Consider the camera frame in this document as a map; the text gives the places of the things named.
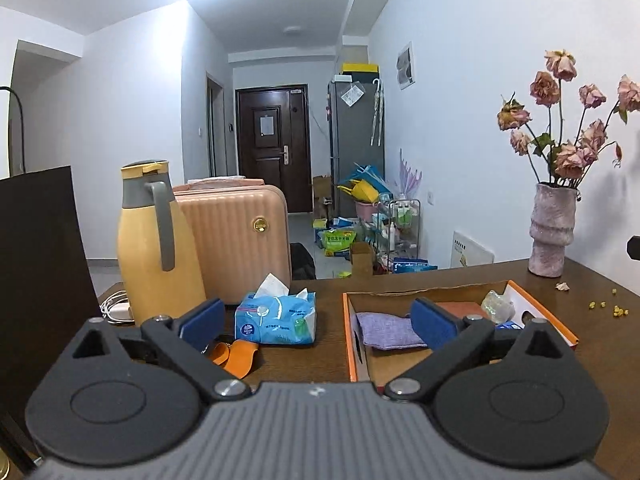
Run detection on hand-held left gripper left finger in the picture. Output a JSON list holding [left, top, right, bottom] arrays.
[[62, 298, 251, 402]]

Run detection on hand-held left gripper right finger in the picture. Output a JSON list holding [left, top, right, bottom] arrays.
[[384, 297, 573, 401]]

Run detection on purple drawstring pouch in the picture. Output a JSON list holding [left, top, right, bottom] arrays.
[[356, 312, 431, 350]]

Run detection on clear squishy toy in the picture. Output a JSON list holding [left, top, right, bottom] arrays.
[[481, 290, 516, 323]]

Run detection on red cardboard box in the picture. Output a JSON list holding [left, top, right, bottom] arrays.
[[342, 280, 580, 396]]

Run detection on scattered yellow crumbs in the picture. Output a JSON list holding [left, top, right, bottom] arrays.
[[587, 289, 628, 318]]

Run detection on blue tissue pack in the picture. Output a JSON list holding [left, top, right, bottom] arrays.
[[234, 273, 318, 347]]

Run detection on white flat panel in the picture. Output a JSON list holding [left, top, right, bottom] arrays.
[[451, 230, 496, 268]]

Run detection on grey pink ceramic vase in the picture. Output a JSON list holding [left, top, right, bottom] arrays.
[[528, 182, 581, 278]]

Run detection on yellow thermos jug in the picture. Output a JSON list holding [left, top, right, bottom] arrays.
[[117, 160, 207, 326]]

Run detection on pink suitcase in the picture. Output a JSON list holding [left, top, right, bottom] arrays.
[[172, 176, 293, 306]]

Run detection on small brown carton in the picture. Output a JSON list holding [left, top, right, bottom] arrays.
[[350, 241, 375, 276]]

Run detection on dried pink roses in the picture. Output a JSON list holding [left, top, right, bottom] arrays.
[[496, 49, 640, 188]]

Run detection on black floor bag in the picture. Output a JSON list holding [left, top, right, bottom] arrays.
[[290, 242, 317, 281]]

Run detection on green printed bag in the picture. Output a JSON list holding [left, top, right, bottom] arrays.
[[324, 228, 357, 257]]

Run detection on yellow watering can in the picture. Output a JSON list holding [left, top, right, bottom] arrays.
[[337, 180, 381, 203]]

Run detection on dark wooden door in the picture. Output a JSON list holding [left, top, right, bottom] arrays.
[[235, 85, 311, 215]]

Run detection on tall cardboard carton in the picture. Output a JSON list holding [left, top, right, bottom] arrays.
[[312, 175, 333, 218]]

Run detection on grey refrigerator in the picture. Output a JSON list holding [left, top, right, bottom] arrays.
[[327, 79, 386, 218]]

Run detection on hanging umbrella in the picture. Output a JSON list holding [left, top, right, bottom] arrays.
[[371, 79, 386, 147]]

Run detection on orange strap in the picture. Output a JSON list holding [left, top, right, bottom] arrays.
[[209, 338, 261, 380]]

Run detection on white charger with cable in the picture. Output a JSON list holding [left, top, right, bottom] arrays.
[[100, 290, 133, 322]]

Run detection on wire rack with bottles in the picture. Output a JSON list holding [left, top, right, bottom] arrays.
[[387, 199, 422, 266]]

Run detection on purple wall decal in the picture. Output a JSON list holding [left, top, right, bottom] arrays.
[[397, 149, 423, 198]]

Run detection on wall picture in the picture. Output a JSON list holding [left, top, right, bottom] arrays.
[[396, 42, 417, 91]]

